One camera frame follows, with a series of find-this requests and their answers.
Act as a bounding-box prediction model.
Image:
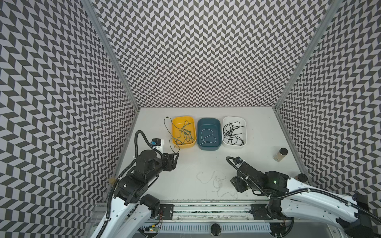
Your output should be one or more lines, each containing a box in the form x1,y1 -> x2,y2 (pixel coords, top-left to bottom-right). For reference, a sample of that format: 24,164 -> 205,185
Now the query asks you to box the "cable bundle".
195,170 -> 240,199

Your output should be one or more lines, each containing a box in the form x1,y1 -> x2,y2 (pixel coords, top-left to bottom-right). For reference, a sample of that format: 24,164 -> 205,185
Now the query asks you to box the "white cable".
199,128 -> 217,146

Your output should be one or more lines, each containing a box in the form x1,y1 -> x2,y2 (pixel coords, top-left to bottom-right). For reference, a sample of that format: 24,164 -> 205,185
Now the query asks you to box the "black cable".
222,120 -> 247,146

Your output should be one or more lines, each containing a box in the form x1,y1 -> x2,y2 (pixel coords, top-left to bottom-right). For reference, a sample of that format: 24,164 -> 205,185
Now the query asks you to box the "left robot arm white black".
91,130 -> 179,238

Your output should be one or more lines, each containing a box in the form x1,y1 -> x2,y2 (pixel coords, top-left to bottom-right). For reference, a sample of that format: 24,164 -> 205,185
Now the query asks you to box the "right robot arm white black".
226,156 -> 381,238

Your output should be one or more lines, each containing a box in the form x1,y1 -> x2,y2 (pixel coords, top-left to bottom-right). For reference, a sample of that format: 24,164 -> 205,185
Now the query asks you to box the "spice jar black lid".
273,148 -> 289,162
295,173 -> 308,183

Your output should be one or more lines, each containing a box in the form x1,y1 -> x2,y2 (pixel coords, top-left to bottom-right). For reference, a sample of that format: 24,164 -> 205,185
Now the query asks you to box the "yellow plastic bin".
171,116 -> 197,149

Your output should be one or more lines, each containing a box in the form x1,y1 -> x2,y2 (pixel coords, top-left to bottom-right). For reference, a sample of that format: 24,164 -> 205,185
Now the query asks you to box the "white plastic bin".
222,116 -> 248,149

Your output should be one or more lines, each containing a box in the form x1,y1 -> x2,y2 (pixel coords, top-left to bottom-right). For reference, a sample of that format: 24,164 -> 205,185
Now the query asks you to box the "small green circuit board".
143,226 -> 159,233

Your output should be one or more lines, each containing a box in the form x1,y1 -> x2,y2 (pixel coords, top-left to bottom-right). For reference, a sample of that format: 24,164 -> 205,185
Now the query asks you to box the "dark teal plastic bin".
196,118 -> 222,151

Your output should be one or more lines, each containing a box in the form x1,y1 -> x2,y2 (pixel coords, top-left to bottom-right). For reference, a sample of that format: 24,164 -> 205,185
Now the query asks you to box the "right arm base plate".
250,203 -> 272,220

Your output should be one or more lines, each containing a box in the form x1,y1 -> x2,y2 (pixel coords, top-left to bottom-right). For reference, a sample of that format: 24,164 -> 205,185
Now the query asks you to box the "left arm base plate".
157,203 -> 174,221

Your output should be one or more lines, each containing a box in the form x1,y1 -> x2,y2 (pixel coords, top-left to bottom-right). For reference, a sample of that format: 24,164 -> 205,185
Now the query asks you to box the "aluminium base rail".
161,200 -> 268,222

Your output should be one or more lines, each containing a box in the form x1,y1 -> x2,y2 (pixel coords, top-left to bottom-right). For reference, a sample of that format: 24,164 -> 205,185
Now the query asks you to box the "left corner aluminium post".
81,0 -> 140,111

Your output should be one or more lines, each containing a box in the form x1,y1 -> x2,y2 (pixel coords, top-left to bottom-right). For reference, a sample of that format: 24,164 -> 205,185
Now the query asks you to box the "corner aluminium post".
274,0 -> 343,112
81,0 -> 140,111

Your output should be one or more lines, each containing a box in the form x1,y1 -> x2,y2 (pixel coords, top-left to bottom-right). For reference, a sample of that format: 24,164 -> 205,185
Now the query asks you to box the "right corner aluminium post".
274,0 -> 343,112

